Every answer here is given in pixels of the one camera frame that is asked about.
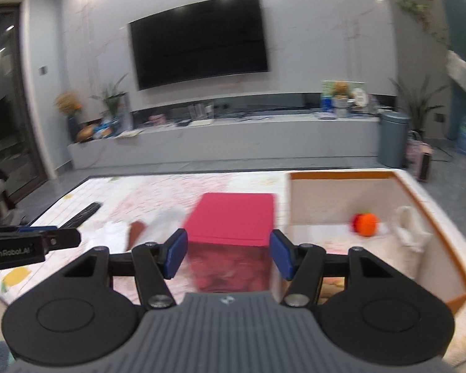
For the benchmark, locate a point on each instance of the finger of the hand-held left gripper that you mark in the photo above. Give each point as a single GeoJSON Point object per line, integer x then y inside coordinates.
{"type": "Point", "coordinates": [62, 237]}

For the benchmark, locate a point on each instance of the red orange crochet toy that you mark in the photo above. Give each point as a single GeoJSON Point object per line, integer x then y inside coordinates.
{"type": "Point", "coordinates": [365, 224]}

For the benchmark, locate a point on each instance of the dark vase with dried flowers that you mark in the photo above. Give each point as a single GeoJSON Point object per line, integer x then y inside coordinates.
{"type": "Point", "coordinates": [70, 116]}

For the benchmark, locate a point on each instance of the black remote control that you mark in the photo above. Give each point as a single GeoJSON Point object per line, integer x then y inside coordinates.
{"type": "Point", "coordinates": [83, 214]}

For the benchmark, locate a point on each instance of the clear plastic bag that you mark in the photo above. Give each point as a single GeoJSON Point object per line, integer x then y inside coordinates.
{"type": "Point", "coordinates": [167, 221]}

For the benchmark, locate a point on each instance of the white marble tv console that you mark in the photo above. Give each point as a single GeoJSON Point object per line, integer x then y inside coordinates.
{"type": "Point", "coordinates": [237, 143]}

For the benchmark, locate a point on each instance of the potted leafy plant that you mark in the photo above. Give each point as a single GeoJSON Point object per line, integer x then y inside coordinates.
{"type": "Point", "coordinates": [417, 105]}

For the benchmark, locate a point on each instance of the green plant in glass vase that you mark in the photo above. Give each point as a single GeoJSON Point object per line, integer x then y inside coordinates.
{"type": "Point", "coordinates": [112, 101]}

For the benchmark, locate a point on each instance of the wall-mounted television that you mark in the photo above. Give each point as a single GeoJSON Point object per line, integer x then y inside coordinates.
{"type": "Point", "coordinates": [198, 40]}

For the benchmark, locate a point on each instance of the white router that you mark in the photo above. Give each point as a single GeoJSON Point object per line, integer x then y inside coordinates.
{"type": "Point", "coordinates": [200, 118]}

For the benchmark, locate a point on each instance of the grey chair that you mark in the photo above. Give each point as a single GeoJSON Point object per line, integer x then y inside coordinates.
{"type": "Point", "coordinates": [0, 202]}

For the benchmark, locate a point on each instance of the pink lace tablecloth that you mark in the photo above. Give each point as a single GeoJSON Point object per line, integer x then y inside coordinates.
{"type": "Point", "coordinates": [159, 190]}

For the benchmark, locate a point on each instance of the hanging ivy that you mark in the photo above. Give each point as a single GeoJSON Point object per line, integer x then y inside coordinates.
{"type": "Point", "coordinates": [423, 13]}

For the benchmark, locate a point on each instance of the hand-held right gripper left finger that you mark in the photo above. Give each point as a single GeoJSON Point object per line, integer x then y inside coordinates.
{"type": "Point", "coordinates": [174, 254]}

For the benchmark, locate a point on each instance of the brown round ornament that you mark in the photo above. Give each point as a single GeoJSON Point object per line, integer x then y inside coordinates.
{"type": "Point", "coordinates": [86, 133]}

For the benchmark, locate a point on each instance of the grey trash can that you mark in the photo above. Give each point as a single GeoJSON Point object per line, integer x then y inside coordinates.
{"type": "Point", "coordinates": [392, 140]}

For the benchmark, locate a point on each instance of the blue snack bags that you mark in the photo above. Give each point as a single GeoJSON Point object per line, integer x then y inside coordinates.
{"type": "Point", "coordinates": [104, 130]}

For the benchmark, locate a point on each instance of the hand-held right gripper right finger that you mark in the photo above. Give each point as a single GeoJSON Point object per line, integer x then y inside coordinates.
{"type": "Point", "coordinates": [281, 254]}

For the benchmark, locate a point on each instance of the dark glass door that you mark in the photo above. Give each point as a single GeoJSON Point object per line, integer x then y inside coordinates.
{"type": "Point", "coordinates": [11, 105]}

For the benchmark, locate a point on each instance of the red lidded storage box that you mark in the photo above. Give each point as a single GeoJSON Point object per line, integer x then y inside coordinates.
{"type": "Point", "coordinates": [233, 217]}

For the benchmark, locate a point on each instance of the yellow papers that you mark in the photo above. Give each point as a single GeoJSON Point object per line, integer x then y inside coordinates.
{"type": "Point", "coordinates": [129, 134]}

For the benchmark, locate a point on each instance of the orange cardboard box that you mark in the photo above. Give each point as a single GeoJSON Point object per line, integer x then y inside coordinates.
{"type": "Point", "coordinates": [442, 264]}

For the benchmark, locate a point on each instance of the white hanging cloth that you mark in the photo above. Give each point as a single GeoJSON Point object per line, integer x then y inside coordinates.
{"type": "Point", "coordinates": [459, 70]}

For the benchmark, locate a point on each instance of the green picture card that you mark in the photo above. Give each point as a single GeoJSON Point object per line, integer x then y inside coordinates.
{"type": "Point", "coordinates": [328, 93]}

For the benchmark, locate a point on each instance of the brown snack packet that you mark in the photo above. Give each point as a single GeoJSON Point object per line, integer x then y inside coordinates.
{"type": "Point", "coordinates": [136, 233]}

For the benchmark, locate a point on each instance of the pink photo card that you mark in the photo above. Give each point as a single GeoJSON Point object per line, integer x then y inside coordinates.
{"type": "Point", "coordinates": [157, 119]}

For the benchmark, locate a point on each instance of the grid tablecloth with lemons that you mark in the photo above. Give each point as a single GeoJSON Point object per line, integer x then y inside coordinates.
{"type": "Point", "coordinates": [77, 194]}

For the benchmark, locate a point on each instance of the wall switch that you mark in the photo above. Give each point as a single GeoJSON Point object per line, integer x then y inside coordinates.
{"type": "Point", "coordinates": [42, 70]}

